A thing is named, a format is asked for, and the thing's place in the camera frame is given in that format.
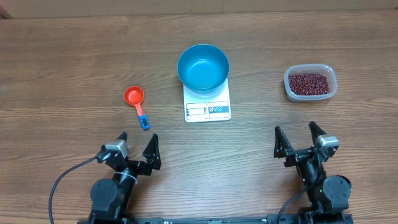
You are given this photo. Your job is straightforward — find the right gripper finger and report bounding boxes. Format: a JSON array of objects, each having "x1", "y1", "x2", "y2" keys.
[
  {"x1": 308, "y1": 121, "x2": 326, "y2": 145},
  {"x1": 274, "y1": 126, "x2": 294, "y2": 158}
]

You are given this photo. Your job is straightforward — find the red measuring scoop blue handle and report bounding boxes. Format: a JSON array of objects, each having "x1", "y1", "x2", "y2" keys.
[{"x1": 124, "y1": 86, "x2": 150, "y2": 131}]

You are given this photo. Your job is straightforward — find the red beans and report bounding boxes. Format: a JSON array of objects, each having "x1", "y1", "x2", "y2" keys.
[{"x1": 288, "y1": 73, "x2": 329, "y2": 95}]

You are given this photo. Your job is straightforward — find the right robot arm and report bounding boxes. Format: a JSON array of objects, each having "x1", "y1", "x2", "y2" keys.
[{"x1": 274, "y1": 121, "x2": 353, "y2": 224}]

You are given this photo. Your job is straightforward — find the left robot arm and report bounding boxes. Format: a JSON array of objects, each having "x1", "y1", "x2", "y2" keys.
[{"x1": 86, "y1": 132, "x2": 161, "y2": 223}]

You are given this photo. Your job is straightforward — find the white digital kitchen scale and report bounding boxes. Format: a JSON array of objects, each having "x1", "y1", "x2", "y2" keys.
[{"x1": 183, "y1": 80, "x2": 231, "y2": 123}]

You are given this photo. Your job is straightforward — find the blue bowl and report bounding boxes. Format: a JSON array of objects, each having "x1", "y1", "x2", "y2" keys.
[{"x1": 177, "y1": 44, "x2": 230, "y2": 94}]

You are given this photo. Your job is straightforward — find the clear plastic container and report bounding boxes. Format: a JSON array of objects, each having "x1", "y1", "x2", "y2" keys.
[{"x1": 284, "y1": 63, "x2": 338, "y2": 102}]

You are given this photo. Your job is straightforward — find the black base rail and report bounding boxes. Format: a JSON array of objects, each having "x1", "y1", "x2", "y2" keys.
[{"x1": 77, "y1": 214, "x2": 354, "y2": 224}]

